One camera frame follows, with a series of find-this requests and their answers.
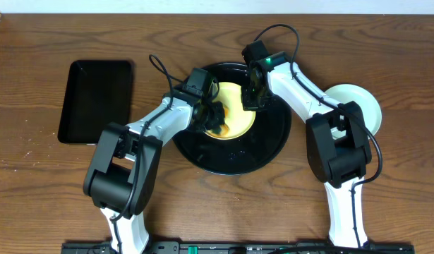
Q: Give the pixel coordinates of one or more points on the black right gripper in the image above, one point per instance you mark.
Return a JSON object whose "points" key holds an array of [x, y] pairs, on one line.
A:
{"points": [[247, 104]]}

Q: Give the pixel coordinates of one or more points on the rectangular black tray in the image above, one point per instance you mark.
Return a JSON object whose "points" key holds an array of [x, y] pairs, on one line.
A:
{"points": [[98, 92]]}

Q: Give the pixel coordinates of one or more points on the orange green scrub sponge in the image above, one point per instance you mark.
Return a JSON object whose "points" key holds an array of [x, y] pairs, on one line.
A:
{"points": [[220, 131]]}

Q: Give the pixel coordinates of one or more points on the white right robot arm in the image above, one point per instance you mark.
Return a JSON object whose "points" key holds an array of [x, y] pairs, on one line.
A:
{"points": [[336, 137]]}

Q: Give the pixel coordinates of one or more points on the mint green plate with streak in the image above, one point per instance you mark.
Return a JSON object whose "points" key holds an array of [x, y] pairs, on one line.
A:
{"points": [[370, 107]]}

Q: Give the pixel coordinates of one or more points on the round black tray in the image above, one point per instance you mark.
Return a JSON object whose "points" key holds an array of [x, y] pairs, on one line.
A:
{"points": [[254, 149]]}

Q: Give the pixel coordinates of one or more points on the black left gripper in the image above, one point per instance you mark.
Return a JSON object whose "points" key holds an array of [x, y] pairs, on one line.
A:
{"points": [[214, 111]]}

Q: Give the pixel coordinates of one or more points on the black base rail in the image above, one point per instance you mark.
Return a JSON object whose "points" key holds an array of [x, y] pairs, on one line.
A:
{"points": [[175, 247]]}

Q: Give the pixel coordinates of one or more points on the yellow plate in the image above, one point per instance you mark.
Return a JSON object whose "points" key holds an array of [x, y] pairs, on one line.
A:
{"points": [[237, 120]]}

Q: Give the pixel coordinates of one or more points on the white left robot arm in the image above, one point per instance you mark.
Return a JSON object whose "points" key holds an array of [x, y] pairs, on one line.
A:
{"points": [[123, 169]]}

